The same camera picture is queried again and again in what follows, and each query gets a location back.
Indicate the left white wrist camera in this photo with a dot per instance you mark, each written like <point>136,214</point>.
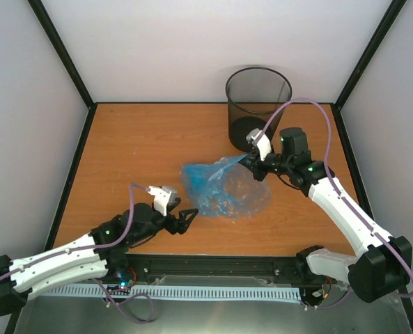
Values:
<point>163,197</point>

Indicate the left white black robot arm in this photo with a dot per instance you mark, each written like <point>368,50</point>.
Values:
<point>97,254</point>

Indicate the right black frame post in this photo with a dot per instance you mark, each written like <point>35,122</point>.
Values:
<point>388,18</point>

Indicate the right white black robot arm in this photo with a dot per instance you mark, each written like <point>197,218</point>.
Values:
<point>380,264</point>

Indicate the black mesh trash bin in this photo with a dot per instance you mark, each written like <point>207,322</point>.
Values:
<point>253,95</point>

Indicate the small green-lit circuit board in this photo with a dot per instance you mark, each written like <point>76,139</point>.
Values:
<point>126,279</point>

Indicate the light blue slotted cable duct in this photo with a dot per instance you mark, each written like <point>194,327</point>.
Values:
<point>181,293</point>

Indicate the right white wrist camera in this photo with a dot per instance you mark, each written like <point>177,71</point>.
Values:
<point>259,140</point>

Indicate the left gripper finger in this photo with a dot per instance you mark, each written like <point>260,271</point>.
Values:
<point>172,205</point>
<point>185,219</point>

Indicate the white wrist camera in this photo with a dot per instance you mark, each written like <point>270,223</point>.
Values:
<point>259,140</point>
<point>163,197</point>

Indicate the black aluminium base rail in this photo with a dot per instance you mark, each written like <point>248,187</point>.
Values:
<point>212,265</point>

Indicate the black frame post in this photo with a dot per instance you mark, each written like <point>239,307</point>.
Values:
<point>388,18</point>
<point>53,36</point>

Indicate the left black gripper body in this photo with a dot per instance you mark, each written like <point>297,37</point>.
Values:
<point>173,227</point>

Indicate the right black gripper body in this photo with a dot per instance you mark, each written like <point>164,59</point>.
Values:
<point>260,174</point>

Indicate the left black frame post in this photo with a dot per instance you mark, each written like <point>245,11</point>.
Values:
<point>53,36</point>

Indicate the blue translucent trash bag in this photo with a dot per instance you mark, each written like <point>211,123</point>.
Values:
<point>225,188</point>

